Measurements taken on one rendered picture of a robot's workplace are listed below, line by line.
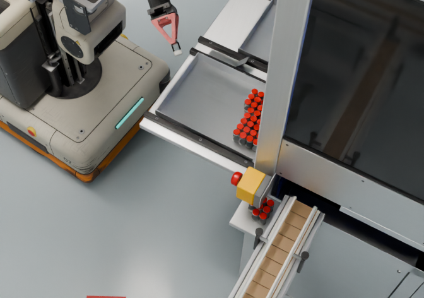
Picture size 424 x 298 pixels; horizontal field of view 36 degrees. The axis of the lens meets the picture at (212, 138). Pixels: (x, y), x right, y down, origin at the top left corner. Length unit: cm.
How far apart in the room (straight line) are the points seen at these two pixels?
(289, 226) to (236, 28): 76
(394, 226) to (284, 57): 60
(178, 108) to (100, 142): 76
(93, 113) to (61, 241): 55
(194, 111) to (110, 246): 96
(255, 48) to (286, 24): 90
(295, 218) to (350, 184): 24
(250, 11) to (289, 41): 98
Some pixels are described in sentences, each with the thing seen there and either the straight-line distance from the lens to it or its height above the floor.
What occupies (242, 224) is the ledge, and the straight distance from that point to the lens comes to 190.
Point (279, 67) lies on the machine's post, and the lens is 144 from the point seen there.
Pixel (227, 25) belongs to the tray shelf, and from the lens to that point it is 228.
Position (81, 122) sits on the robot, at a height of 28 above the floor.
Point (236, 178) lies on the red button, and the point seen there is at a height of 101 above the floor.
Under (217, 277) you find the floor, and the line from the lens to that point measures 277.
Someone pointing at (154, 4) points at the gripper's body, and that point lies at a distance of 180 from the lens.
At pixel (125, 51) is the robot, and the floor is 28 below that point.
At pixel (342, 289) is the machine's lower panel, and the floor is 46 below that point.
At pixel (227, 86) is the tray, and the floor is 88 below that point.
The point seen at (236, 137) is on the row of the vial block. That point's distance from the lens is 199.
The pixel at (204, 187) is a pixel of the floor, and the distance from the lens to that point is 292.
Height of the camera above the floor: 262
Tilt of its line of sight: 60 degrees down
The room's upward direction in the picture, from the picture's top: 1 degrees clockwise
